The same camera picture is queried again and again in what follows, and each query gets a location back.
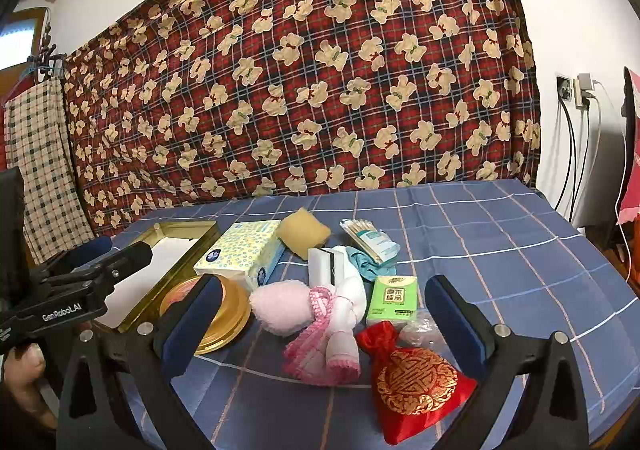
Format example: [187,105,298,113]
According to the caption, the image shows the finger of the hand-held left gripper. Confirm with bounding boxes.
[50,236,113,273]
[82,242,153,287]

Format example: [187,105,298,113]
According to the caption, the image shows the person's left hand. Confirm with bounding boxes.
[0,342,66,436]

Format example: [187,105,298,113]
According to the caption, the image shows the cotton swab packet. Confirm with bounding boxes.
[340,217,399,263]

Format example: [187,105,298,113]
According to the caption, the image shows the red embroidered pouch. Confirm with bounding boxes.
[356,321,478,446]

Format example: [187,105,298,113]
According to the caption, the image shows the black cable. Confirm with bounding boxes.
[552,100,577,218]

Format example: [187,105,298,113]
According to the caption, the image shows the wooden framed window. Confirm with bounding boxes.
[0,7,53,72]

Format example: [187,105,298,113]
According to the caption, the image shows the clothes hangers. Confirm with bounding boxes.
[25,27,67,82]

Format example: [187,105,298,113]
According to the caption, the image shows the wall socket with chargers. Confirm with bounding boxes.
[575,72,597,109]

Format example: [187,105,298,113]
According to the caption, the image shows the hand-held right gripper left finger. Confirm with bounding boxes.
[57,274,223,450]

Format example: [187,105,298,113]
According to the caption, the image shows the white and grey sponge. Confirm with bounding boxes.
[307,246,346,287]

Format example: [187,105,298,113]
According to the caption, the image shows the pink bag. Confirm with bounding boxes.
[616,65,640,226]

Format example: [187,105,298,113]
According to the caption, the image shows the red plaid teddy bear blanket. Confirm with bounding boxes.
[62,0,543,236]

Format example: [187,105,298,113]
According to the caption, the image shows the yellow dotted tissue box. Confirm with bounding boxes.
[193,219,287,292]

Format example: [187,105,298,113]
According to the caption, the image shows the beige checked hanging cloth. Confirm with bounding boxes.
[4,80,96,263]

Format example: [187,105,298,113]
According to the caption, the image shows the teal cloth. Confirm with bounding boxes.
[346,246,388,281]

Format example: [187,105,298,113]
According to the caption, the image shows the gold round tin lid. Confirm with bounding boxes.
[159,275,252,356]

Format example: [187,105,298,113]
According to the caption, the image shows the yellow sponge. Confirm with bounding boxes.
[276,209,332,261]

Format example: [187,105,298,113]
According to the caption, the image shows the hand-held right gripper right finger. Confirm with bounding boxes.
[424,274,593,450]

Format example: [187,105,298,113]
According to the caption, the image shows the green tissue packet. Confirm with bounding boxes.
[366,275,418,336]

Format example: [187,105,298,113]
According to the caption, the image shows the gold tin box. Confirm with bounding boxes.
[102,221,221,333]

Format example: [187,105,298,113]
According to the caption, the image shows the white cloth with pink lace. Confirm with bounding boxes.
[282,286,362,387]

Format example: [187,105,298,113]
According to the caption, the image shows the blue plaid bed sheet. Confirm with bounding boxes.
[85,178,628,450]

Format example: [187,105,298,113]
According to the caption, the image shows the clear plastic bag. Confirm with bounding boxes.
[398,308,448,348]

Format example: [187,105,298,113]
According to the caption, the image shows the pink fluffy puff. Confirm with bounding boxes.
[249,280,321,333]

